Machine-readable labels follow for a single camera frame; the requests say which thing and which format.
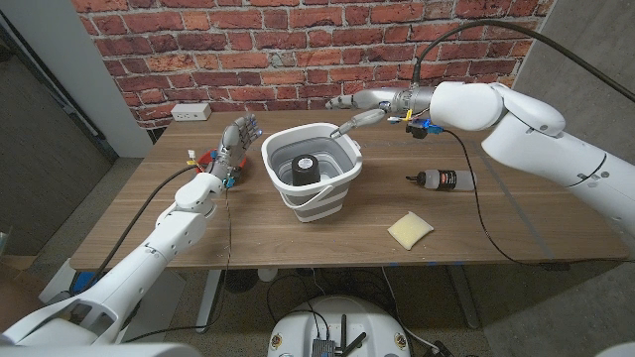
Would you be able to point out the red brick printed backdrop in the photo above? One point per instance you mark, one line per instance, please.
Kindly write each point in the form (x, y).
(278, 54)

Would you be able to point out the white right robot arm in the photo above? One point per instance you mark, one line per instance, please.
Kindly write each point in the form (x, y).
(546, 139)

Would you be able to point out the yellow sponge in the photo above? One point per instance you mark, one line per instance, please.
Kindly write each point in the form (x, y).
(410, 230)

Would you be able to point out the dark grey perforated panel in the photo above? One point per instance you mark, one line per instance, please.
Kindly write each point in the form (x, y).
(44, 158)

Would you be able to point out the blue box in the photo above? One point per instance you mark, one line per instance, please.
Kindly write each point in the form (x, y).
(84, 281)

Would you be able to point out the white table leg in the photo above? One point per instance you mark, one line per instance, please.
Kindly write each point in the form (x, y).
(464, 297)
(208, 297)

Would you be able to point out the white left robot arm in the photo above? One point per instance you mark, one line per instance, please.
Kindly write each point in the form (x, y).
(149, 260)

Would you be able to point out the white power outlet strip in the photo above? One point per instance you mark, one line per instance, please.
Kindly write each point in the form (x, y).
(190, 112)

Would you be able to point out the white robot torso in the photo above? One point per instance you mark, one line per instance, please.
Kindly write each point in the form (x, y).
(99, 350)

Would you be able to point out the clear squeeze bottle black cap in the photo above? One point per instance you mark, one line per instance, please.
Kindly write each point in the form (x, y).
(446, 180)

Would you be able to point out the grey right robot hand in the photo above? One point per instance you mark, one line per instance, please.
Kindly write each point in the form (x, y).
(382, 99)

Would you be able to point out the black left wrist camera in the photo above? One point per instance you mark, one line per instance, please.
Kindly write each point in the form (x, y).
(233, 178)

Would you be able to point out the white grey collapsible bucket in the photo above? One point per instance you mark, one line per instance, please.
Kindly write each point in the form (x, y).
(317, 203)

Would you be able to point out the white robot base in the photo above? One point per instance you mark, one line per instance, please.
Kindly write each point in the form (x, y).
(342, 317)

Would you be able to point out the red bowl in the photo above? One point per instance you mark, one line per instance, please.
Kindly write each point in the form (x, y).
(206, 161)

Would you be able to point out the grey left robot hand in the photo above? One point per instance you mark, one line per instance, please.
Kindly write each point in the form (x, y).
(233, 146)

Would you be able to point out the black cup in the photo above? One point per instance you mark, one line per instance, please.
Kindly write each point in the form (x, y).
(305, 171)

